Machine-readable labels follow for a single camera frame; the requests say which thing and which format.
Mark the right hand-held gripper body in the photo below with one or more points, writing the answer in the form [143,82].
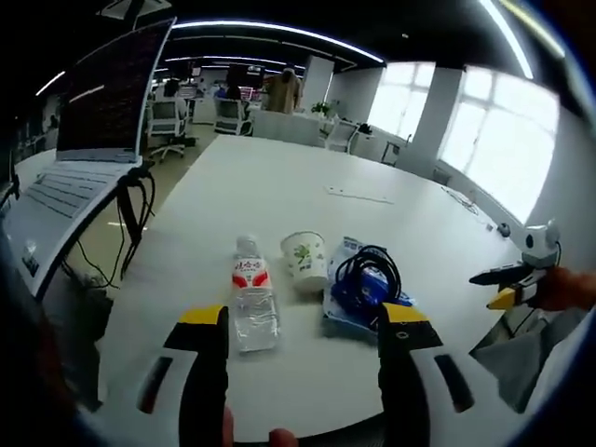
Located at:
[535,244]

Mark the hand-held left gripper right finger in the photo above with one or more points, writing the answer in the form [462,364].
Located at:
[410,372]

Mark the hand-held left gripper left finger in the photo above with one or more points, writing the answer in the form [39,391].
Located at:
[186,372]

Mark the blue plastic package item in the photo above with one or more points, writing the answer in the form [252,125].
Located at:
[347,321]

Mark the clear plastic water bottle item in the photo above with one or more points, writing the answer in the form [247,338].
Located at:
[253,298]

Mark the white paper cup item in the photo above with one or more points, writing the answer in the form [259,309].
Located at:
[305,261]

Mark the person's right hand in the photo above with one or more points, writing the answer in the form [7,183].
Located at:
[565,288]

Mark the person's left hand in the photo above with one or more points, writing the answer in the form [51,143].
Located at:
[281,437]

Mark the grey cloth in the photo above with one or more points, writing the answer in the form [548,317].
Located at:
[517,358]

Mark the bright window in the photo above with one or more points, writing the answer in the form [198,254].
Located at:
[503,139]
[402,100]

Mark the white power strip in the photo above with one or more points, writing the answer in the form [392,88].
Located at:
[358,194]

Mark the white table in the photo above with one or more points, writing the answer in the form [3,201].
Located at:
[279,186]

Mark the long ceiling light strip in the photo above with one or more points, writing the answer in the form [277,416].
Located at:
[279,33]
[510,37]

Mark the white office chair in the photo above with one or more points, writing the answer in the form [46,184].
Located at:
[167,118]
[233,116]
[342,135]

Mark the green potted plant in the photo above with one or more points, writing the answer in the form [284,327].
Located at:
[321,108]

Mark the silver laptop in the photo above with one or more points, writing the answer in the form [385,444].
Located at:
[107,93]

